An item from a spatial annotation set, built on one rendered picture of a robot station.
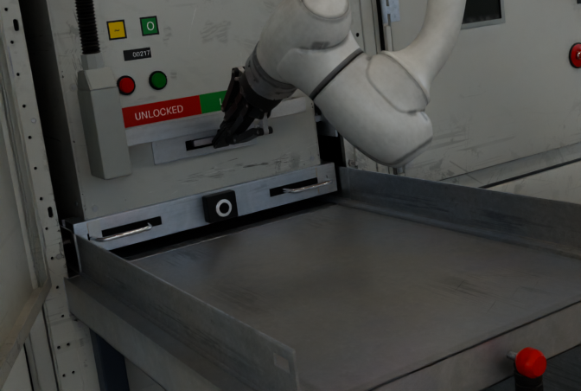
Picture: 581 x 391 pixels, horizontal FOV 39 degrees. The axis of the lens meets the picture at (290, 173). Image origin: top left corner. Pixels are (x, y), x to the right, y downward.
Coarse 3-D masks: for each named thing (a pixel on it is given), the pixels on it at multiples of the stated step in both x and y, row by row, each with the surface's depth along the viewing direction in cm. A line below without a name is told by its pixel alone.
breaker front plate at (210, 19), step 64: (64, 0) 134; (128, 0) 139; (192, 0) 145; (256, 0) 152; (64, 64) 135; (128, 64) 140; (192, 64) 147; (128, 128) 141; (128, 192) 143; (192, 192) 149
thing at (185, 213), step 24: (312, 168) 161; (216, 192) 150; (240, 192) 153; (264, 192) 156; (312, 192) 162; (120, 216) 141; (144, 216) 143; (168, 216) 146; (192, 216) 148; (120, 240) 141; (144, 240) 144
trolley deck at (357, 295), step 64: (192, 256) 137; (256, 256) 133; (320, 256) 128; (384, 256) 124; (448, 256) 120; (512, 256) 117; (128, 320) 110; (256, 320) 104; (320, 320) 102; (384, 320) 99; (448, 320) 97; (512, 320) 94; (576, 320) 98; (192, 384) 92; (320, 384) 84; (384, 384) 83; (448, 384) 87
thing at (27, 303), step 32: (0, 128) 125; (0, 160) 122; (0, 192) 119; (32, 192) 128; (0, 224) 116; (0, 256) 114; (32, 256) 131; (0, 288) 111; (32, 288) 131; (0, 320) 109; (32, 320) 115; (0, 352) 106; (0, 384) 94
